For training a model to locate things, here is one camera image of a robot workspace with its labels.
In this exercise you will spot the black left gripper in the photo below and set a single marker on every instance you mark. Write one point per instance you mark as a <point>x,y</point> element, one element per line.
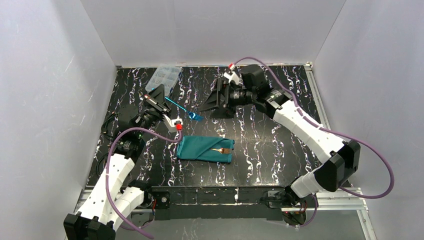
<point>156,104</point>

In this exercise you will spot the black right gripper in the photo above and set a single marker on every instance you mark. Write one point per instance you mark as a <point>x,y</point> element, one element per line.
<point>224,98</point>

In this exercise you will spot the teal cloth napkin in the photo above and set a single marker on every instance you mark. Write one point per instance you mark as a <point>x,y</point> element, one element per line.
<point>198,148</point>

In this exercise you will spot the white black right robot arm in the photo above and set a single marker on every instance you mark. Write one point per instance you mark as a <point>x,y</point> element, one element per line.
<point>339,158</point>

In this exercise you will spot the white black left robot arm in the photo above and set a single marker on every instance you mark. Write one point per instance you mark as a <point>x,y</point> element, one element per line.
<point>106,207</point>

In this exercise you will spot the clear plastic screw organizer box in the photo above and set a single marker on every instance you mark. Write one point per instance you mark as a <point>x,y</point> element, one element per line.
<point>167,75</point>

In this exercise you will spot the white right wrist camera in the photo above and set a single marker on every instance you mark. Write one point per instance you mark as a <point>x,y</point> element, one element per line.
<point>231,77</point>

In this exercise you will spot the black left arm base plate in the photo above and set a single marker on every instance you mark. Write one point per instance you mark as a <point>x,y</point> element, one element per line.
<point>156,199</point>

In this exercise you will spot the aluminium right side rail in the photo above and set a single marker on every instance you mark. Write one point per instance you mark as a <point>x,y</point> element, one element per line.
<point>316,95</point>

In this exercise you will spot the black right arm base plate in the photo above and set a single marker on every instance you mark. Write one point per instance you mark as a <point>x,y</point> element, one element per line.
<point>286,198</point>

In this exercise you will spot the aluminium front frame rail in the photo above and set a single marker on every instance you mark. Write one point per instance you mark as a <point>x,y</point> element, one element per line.
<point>249,195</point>

